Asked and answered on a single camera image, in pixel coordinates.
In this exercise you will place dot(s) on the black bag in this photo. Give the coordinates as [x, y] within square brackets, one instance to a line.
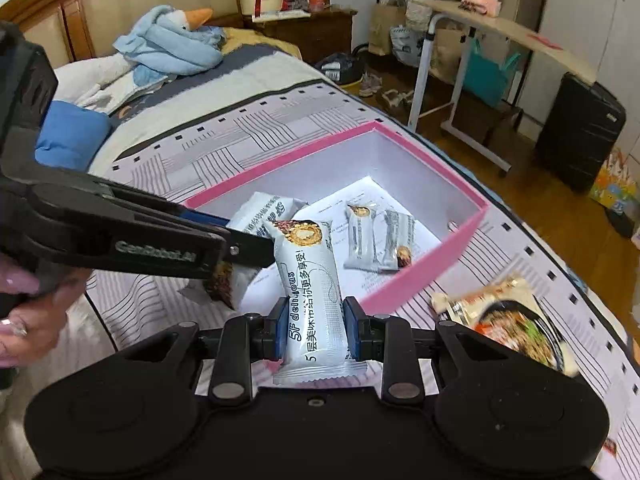
[340, 67]

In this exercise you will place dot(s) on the person's left hand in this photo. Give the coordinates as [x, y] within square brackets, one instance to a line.
[45, 320]

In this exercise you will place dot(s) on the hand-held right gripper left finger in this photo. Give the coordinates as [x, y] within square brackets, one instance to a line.
[281, 332]

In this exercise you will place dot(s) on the white wardrobe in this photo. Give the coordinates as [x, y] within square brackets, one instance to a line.
[590, 10]

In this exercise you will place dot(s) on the pink case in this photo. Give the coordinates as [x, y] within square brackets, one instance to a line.
[481, 2]

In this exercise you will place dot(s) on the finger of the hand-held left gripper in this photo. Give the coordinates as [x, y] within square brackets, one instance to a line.
[205, 217]
[250, 250]

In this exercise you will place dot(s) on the brown paper bag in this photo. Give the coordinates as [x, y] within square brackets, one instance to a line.
[447, 52]
[385, 30]

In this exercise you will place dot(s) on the wooden nightstand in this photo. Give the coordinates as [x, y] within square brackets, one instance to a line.
[320, 30]

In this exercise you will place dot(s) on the colourful printed box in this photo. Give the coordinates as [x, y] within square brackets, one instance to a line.
[612, 185]

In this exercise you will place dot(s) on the black suitcase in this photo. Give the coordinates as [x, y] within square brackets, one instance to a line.
[577, 130]

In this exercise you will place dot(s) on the white snack bar packet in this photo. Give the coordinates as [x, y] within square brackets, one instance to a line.
[260, 210]
[360, 240]
[310, 280]
[397, 240]

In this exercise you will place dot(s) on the beige sandal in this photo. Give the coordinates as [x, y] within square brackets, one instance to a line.
[397, 99]

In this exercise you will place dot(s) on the teal bag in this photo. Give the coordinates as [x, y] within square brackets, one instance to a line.
[490, 77]

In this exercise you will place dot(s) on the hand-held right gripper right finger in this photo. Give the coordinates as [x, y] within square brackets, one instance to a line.
[352, 332]

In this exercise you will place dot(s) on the grey sneaker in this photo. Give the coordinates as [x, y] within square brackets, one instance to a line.
[371, 85]

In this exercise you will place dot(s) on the white line-patterned blanket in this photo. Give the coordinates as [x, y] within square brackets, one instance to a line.
[200, 150]

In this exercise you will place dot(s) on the wooden bed headboard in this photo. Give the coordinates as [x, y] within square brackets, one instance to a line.
[125, 5]

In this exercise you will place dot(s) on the pink cardboard box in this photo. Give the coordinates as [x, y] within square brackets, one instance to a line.
[425, 180]

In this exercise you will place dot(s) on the white plastic bag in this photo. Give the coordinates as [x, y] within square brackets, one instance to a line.
[407, 47]

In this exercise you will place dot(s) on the white goose plush toy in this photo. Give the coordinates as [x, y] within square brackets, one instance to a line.
[100, 77]

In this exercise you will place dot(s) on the blue pillow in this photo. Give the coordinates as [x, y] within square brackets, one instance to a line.
[70, 135]

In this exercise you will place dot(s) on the grey and orange bedsheet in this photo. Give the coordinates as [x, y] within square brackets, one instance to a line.
[240, 60]

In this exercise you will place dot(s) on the white-framed rolling side table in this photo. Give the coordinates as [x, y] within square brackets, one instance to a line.
[505, 25]

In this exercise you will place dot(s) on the instant noodle packet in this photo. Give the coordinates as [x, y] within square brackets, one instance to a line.
[505, 320]

